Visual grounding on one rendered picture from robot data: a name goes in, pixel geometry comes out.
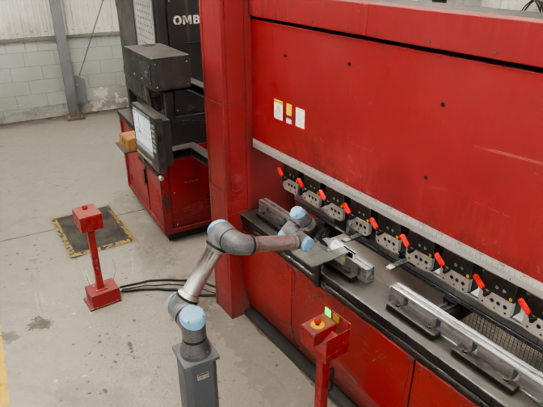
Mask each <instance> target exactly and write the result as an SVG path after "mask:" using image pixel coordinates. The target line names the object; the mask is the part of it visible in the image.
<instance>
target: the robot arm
mask: <svg viewBox="0 0 543 407"><path fill-rule="evenodd" d="M290 216H291V217H290V219H289V220H288V222H287V223H286V224H285V225H284V227H283V228H282V229H281V230H280V231H279V232H278V235H275V236H260V237H255V236H254V235H251V234H250V235H247V234H244V233H241V232H239V231H238V230H237V229H236V228H235V227H234V226H232V224H231V223H230V222H228V221H226V220H215V221H214V222H212V223H211V224H210V225H209V227H208V230H207V233H208V238H207V240H206V242H205V243H206V248H205V250H204V252H203V253H202V255H201V256H200V259H199V261H198V262H197V264H196V266H195V267H194V269H193V271H192V273H191V274H190V276H189V278H188V280H187V282H186V283H185V285H184V286H183V288H181V289H179V290H178V291H177V292H174V294H171V295H170V296H169V298H168V299H167V302H166V309H167V311H168V313H169V314H170V316H171V317H172V318H173V319H174V320H175V322H176V324H177V325H178V326H179V328H180V329H181V333H182V341H181V344H180V347H179V353H180V356H181V358H182V359H184V360H186V361H188V362H199V361H202V360H204V359H206V358H207V357H209V355H210V353H211V344H210V342H209V340H208V338H207V334H206V317H205V314H204V310H203V309H202V308H201V307H199V306H197V304H198V303H199V297H198V296H199V294H200V292H201V291H202V289H203V287H204V285H205V284H206V282H207V280H208V278H209V276H210V275H211V274H212V272H213V269H214V268H215V266H216V264H217V263H218V261H219V259H220V257H221V256H222V255H223V254H226V253H229V254H235V255H252V254H255V252H266V251H277V250H297V249H301V250H303V251H305V252H309V251H311V250H312V249H313V247H314V238H315V239H316V240H318V241H319V242H320V243H321V244H322V245H324V246H325V247H326V248H327V249H329V250H331V247H330V245H331V243H332V242H333V238H330V239H327V238H324V237H325V236H326V235H328V234H329V233H330V231H329V230H328V229H327V227H325V226H324V225H323V224H322V223H321V222H320V221H319V220H317V219H316V218H315V217H314V219H313V218H312V217H311V216H310V215H309V214H308V213H307V212H306V210H305V209H303V208H302V207H300V206H296V207H294V208H292V209H291V212H290ZM315 221H316V222H315ZM301 227H302V228H303V229H304V230H305V231H307V233H306V234H305V233H303V232H302V231H301V230H300V228H301ZM324 227H325V228H324ZM327 230H328V231H329V232H327ZM323 238H324V239H323Z"/></svg>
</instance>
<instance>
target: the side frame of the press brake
mask: <svg viewBox="0 0 543 407"><path fill-rule="evenodd" d="M199 13H200V40H201V54H202V68H203V82H204V108H205V122H206V136H207V150H208V176H209V190H210V204H211V218H212V222H214V221H215V220H226V221H228V222H230V223H231V224H232V226H234V227H235V228H236V229H237V230H238V231H239V232H241V233H242V220H241V213H244V212H249V211H251V210H254V209H257V208H259V199H263V198H268V199H269V200H271V201H272V202H273V203H275V204H277V205H279V206H280V207H282V208H283V209H284V210H286V211H288V212H291V209H292V208H294V207H296V206H298V205H296V204H295V196H294V194H293V193H291V192H289V191H287V190H285V189H284V186H283V182H282V180H281V179H282V177H280V175H279V173H278V171H277V169H276V168H277V167H280V168H281V170H282V172H283V173H284V163H283V162H281V161H279V160H277V159H275V158H273V157H271V156H269V155H267V154H266V153H264V152H262V151H260V150H258V149H256V148H254V147H253V125H252V77H251V29H250V20H251V19H261V18H260V17H255V16H250V15H248V2H247V0H199ZM214 273H215V287H216V301H217V304H219V305H220V306H221V307H222V308H223V309H224V310H225V312H226V313H227V314H228V315H229V316H230V317H231V318H232V319H234V318H236V317H240V316H241V315H243V314H245V309H247V308H250V307H251V303H250V301H249V298H248V295H247V293H246V288H245V285H244V281H243V255H235V254H229V253H226V254H223V255H222V256H221V257H220V259H219V261H218V263H217V264H216V266H215V268H214Z"/></svg>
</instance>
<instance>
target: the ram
mask: <svg viewBox="0 0 543 407"><path fill-rule="evenodd" d="M250 29H251V77H252V125H253V138H254V139H256V140H257V141H260V142H262V143H264V144H265V145H268V146H270V147H272V148H273V149H276V150H278V151H280V152H281V153H284V154H286V155H288V156H290V157H292V158H294V159H296V160H298V161H299V162H302V163H304V164H306V165H307V166H310V167H312V168H314V169H315V170H318V171H320V172H322V173H324V174H326V175H328V176H329V177H331V178H333V179H335V180H337V181H339V182H341V183H343V184H345V185H347V186H349V187H351V188H353V189H355V190H357V191H359V192H361V193H363V194H365V195H367V196H369V197H371V198H373V199H375V200H377V201H379V202H381V203H383V204H385V205H387V206H389V207H391V208H393V209H395V210H397V211H399V212H401V213H403V214H405V215H407V216H409V217H411V218H413V219H415V220H417V221H419V222H421V223H423V224H425V225H427V226H429V227H431V228H433V229H435V230H437V231H439V232H441V233H443V234H445V235H447V236H449V237H451V238H453V239H455V240H457V241H459V242H461V243H463V244H465V245H467V246H469V247H471V248H473V249H475V250H477V251H479V252H481V253H483V254H485V255H487V256H489V257H491V258H493V259H495V260H497V261H499V262H501V263H503V264H505V265H507V266H509V267H511V268H513V269H515V270H517V271H519V272H521V273H523V274H525V275H527V276H528V277H530V278H532V279H535V280H536V281H538V282H540V283H543V69H541V68H536V67H532V66H526V65H518V64H513V63H509V62H504V61H496V60H491V59H486V58H481V57H473V56H469V55H464V54H460V53H454V52H446V51H441V50H437V49H432V48H424V47H419V46H414V45H409V44H401V43H397V42H392V41H388V40H379V39H374V38H369V37H365V36H357V35H352V34H347V33H342V32H338V31H329V30H325V29H320V28H316V27H307V26H302V25H298V24H293V23H285V22H280V21H275V20H270V19H262V18H261V19H251V20H250ZM274 99H277V100H280V101H282V102H283V121H282V120H278V119H277V118H275V117H274ZM287 103H288V104H291V105H292V116H289V115H286V105H287ZM296 107H299V108H301V109H303V110H305V130H304V129H302V128H299V127H297V126H295V122H296ZM286 117H288V118H290V119H292V124H288V123H286ZM253 147H254V148H256V149H258V150H260V151H262V152H264V153H266V154H267V155H269V156H271V157H273V158H275V159H277V160H279V161H281V162H283V163H284V164H286V165H288V166H291V167H292V168H294V169H296V170H299V171H300V172H302V173H303V174H306V175H308V176H310V177H311V178H314V179H315V180H317V181H319V182H320V183H323V184H325V185H327V186H328V187H331V188H332V189H334V190H336V191H338V192H340V193H342V194H344V195H346V196H347V197H349V198H351V199H353V200H355V201H357V202H359V203H361V204H363V205H364V206H366V207H368V208H371V209H372V210H374V211H376V212H379V213H380V214H382V215H383V216H386V217H388V218H390V219H391V220H394V221H396V222H397V223H399V224H401V225H403V226H405V227H407V228H408V229H411V230H412V231H414V232H416V233H418V234H420V235H422V236H424V237H426V238H428V239H429V240H431V241H433V242H435V243H437V244H439V245H442V246H443V247H444V248H446V249H448V250H451V251H452V252H454V253H456V254H459V255H460V256H462V257H463V258H466V259H468V260H470V261H471V262H474V263H476V264H477V265H479V266H481V267H483V268H485V269H487V270H489V271H491V272H493V273H494V274H496V275H498V276H500V277H502V278H504V279H506V280H508V281H509V282H511V283H514V284H515V285H517V286H519V287H522V288H523V289H525V290H526V291H528V292H531V293H532V294H534V295H536V296H539V297H540V298H542V299H543V292H542V291H540V290H538V289H537V288H535V287H533V286H531V285H529V284H527V283H525V282H523V281H521V280H519V279H517V278H515V277H513V276H511V275H509V274H508V273H506V272H504V271H501V270H500V269H498V268H496V267H494V266H492V265H490V264H488V263H486V262H483V261H482V260H480V259H479V258H476V257H474V256H473V255H471V254H468V253H466V252H465V251H463V250H460V249H458V248H457V247H455V246H453V245H451V244H449V243H447V242H446V241H443V240H441V239H439V238H438V237H435V236H433V235H431V234H430V233H427V232H425V231H423V230H422V229H420V228H418V227H416V226H414V225H412V224H410V223H408V222H406V221H404V220H402V219H400V218H398V217H396V216H395V215H393V214H391V213H389V212H387V211H385V210H383V209H381V208H379V207H377V206H375V205H373V204H371V203H369V202H367V201H366V200H364V199H361V198H360V197H358V196H356V195H353V194H352V193H350V192H348V191H345V190H344V189H342V188H340V187H338V186H336V185H334V184H333V183H330V182H328V181H326V180H325V179H323V178H320V177H318V176H317V175H315V174H312V173H310V172H309V171H308V170H305V169H303V168H301V167H300V166H297V165H295V164H293V163H291V162H289V161H287V160H285V159H283V158H282V157H280V156H278V155H276V154H274V153H272V152H270V151H268V150H266V149H264V148H262V147H260V146H258V145H256V144H254V143H253Z"/></svg>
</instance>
